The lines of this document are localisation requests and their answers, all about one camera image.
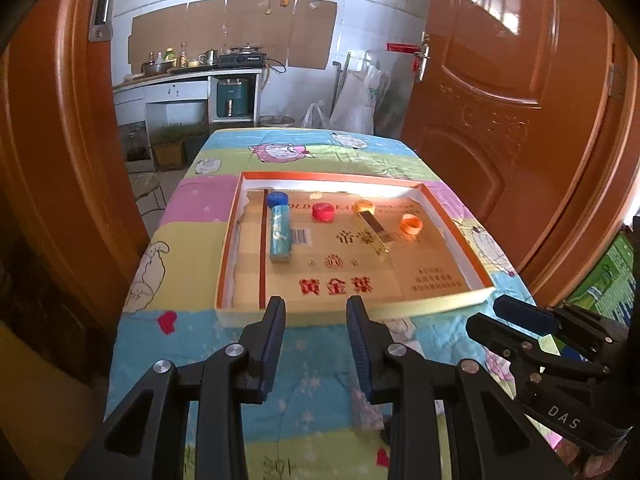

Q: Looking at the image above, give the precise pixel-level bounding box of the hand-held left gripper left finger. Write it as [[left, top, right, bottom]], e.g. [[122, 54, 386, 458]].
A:
[[65, 296, 287, 480]]

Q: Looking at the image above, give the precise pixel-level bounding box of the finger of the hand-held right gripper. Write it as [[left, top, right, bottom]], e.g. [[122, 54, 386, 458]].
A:
[[492, 295, 632, 366], [466, 312, 612, 396]]

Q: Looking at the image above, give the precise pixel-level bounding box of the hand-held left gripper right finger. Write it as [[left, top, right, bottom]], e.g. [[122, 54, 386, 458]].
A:
[[346, 295, 573, 480]]

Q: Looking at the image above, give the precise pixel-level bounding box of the shallow cardboard box tray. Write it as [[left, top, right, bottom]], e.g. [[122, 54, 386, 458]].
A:
[[215, 171, 497, 328]]

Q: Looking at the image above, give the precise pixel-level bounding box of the teal patterned lighter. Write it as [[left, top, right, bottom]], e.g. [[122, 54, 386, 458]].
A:
[[269, 204, 293, 263]]

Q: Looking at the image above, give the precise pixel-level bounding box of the gold lighter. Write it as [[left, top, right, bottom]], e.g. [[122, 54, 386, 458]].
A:
[[356, 210, 393, 258]]

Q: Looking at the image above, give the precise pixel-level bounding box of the green cardboard box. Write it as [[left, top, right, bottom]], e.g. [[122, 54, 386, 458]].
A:
[[567, 230, 640, 331]]

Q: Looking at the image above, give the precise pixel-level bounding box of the cartoon printed tablecloth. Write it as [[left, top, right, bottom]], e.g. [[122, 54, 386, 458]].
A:
[[102, 127, 566, 480]]

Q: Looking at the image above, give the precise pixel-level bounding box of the brown wooden door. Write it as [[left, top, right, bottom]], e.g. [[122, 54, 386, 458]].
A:
[[400, 0, 613, 271]]

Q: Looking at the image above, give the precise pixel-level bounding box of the planter with green sprouts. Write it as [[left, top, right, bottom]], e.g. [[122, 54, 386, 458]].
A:
[[150, 125, 208, 170]]

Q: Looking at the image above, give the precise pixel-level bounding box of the small white plastic bag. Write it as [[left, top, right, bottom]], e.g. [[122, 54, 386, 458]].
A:
[[300, 103, 331, 129]]

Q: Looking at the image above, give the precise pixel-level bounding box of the large white plastic bag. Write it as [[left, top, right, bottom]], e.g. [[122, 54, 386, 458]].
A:
[[327, 60, 391, 133]]

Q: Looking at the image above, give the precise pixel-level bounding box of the metal door hinge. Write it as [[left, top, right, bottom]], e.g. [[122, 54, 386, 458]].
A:
[[607, 62, 628, 101]]

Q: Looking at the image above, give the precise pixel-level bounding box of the green air fryer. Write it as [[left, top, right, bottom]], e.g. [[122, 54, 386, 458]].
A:
[[216, 77, 251, 118]]

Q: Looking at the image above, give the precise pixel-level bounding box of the white kitchen counter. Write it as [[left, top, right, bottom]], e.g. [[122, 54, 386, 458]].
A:
[[112, 67, 263, 126]]

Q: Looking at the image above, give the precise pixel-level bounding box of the black gas stove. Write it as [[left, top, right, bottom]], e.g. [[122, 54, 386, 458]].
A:
[[217, 46, 266, 67]]

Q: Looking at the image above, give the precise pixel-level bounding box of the metal door strike plate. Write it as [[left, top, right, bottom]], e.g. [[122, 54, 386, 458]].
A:
[[89, 0, 117, 42]]

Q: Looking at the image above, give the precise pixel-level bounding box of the metal door handle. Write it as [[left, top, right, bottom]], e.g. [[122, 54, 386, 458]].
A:
[[416, 42, 432, 82]]

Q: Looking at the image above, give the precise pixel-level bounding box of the cardboard sheet on wall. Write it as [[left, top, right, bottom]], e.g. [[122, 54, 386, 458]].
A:
[[127, 0, 338, 76]]

